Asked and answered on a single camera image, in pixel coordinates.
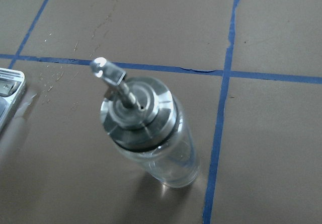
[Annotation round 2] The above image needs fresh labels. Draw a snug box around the glass sauce bottle metal spout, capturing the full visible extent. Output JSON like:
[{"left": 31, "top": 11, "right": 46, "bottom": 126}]
[{"left": 90, "top": 57, "right": 200, "bottom": 188}]

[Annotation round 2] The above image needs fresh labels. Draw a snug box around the silver digital kitchen scale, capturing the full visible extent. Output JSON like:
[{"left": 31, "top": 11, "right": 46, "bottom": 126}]
[{"left": 1, "top": 68, "right": 26, "bottom": 134}]

